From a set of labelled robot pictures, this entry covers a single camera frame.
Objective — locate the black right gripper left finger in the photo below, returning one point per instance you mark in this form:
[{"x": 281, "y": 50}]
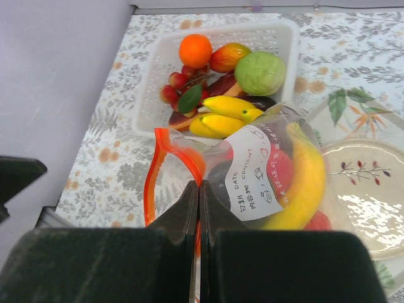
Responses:
[{"x": 151, "y": 264}]

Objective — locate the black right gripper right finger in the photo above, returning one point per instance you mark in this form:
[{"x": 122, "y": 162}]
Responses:
[{"x": 243, "y": 265}]

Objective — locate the clear zip top bag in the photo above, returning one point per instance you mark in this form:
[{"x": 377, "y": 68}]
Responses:
[{"x": 235, "y": 168}]

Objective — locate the yellow banana bunch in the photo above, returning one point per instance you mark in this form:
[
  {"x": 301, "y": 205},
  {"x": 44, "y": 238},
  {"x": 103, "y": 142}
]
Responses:
[
  {"x": 225, "y": 116},
  {"x": 308, "y": 184}
]

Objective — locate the red pomegranate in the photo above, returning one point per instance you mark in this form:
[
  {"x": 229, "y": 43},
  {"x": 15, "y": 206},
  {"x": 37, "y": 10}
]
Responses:
[{"x": 280, "y": 172}]

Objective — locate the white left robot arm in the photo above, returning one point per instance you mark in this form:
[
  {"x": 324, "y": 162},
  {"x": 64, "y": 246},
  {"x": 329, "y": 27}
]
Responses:
[{"x": 17, "y": 173}]

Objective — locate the pink white plate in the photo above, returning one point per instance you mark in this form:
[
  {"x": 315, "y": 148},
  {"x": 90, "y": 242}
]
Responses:
[{"x": 367, "y": 176}]

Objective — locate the dark purple fruit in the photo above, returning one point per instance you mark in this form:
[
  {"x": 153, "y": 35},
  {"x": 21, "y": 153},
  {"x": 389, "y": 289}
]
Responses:
[{"x": 260, "y": 102}]

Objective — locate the red cherries cluster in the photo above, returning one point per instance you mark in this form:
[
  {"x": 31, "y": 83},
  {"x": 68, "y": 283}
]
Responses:
[{"x": 186, "y": 89}]

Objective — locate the papaya slice toy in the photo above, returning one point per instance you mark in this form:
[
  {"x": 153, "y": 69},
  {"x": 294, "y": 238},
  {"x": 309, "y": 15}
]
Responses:
[{"x": 226, "y": 85}]

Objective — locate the green fruit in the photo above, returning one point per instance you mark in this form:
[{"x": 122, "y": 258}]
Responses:
[{"x": 260, "y": 73}]

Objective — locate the leaf pattern tray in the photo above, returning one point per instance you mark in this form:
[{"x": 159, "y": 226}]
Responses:
[{"x": 351, "y": 117}]

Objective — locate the orange red mango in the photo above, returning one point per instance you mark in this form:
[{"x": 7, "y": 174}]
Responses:
[{"x": 225, "y": 59}]

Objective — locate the white plastic fruit basket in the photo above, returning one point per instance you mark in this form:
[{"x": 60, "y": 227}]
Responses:
[{"x": 280, "y": 36}]

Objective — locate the orange fruit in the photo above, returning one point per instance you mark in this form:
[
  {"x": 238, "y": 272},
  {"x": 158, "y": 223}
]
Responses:
[{"x": 195, "y": 51}]

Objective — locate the floral tablecloth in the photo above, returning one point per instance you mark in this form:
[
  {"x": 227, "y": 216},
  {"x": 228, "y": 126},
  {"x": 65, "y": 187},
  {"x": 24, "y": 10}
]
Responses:
[{"x": 339, "y": 53}]

